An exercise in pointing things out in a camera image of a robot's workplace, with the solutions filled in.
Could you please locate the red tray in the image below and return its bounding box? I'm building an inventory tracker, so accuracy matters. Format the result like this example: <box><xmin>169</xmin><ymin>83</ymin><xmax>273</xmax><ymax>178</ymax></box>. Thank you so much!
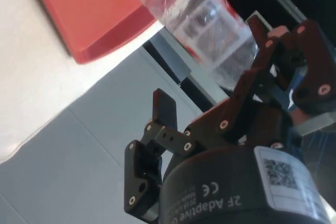
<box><xmin>25</xmin><ymin>0</ymin><xmax>156</xmax><ymax>65</ymax></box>

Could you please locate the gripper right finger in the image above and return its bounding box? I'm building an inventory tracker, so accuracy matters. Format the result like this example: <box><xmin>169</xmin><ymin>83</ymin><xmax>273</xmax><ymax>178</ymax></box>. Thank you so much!
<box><xmin>183</xmin><ymin>15</ymin><xmax>336</xmax><ymax>142</ymax></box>

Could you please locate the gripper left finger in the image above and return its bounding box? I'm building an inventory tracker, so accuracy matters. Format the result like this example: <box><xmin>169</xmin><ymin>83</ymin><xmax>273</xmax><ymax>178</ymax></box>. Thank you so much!
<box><xmin>123</xmin><ymin>89</ymin><xmax>203</xmax><ymax>222</ymax></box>

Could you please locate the clear plastic bottle white cap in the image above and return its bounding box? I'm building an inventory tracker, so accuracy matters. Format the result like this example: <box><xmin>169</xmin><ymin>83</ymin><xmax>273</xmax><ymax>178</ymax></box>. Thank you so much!
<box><xmin>115</xmin><ymin>0</ymin><xmax>261</xmax><ymax>91</ymax></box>

